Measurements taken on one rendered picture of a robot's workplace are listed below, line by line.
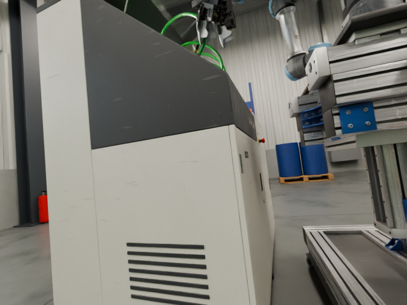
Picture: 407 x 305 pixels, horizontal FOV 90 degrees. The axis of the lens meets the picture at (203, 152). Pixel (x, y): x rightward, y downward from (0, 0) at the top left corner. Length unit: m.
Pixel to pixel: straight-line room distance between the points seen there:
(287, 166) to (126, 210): 5.11
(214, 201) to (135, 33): 0.66
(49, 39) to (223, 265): 1.17
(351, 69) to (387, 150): 0.39
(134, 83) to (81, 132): 0.31
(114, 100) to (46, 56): 0.46
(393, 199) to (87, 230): 1.18
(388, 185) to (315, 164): 4.74
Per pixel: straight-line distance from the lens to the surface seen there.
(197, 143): 0.65
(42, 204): 4.51
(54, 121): 1.10
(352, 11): 0.91
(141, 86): 0.79
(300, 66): 1.39
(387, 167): 1.03
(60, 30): 1.21
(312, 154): 5.74
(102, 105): 0.90
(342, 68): 0.76
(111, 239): 0.89
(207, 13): 0.96
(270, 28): 8.81
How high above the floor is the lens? 0.68
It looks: 4 degrees up
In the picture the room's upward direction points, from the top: 6 degrees counter-clockwise
